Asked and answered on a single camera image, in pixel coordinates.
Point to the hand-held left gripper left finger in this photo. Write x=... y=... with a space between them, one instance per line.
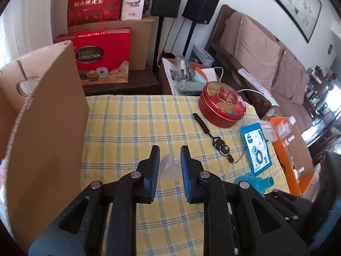
x=155 y=170

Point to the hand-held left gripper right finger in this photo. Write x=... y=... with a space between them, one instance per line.
x=186 y=173

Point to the blue collapsible funnel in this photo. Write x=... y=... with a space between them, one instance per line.
x=255 y=182

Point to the blue printed packet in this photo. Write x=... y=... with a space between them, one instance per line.
x=255 y=149

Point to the small clear bottle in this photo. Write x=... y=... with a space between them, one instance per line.
x=291 y=120
x=299 y=170
x=289 y=140

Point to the orange storage box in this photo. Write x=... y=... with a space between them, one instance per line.
x=285 y=162

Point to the yellow plaid tablecloth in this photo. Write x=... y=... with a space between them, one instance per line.
x=149 y=122

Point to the dark cloth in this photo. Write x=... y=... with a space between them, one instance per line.
x=330 y=186

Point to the red round tin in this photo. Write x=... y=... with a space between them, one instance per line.
x=221 y=104

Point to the cluttered cardboard box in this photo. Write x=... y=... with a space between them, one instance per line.
x=166 y=82

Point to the brown sofa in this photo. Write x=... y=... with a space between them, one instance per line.
x=301 y=112

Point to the dark wooden shelf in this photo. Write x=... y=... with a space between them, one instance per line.
x=319 y=104

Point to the white power strip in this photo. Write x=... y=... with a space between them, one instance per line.
x=253 y=82

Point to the large closed cardboard box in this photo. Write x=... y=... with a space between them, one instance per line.
x=141 y=45

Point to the black speaker stand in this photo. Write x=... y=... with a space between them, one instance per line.
x=159 y=42
x=189 y=37

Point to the red chocolate gift bag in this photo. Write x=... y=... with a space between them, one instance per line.
x=106 y=48

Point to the brown sofa cushion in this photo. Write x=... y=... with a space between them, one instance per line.
x=258 y=53
x=289 y=77

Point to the pink tissue pack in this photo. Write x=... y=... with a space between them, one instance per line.
x=132 y=4

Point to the tall red gift bag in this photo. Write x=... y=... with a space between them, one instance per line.
x=93 y=2

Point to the white curtain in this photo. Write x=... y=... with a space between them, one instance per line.
x=26 y=32

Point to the small round wall ornament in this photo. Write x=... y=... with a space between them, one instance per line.
x=330 y=48

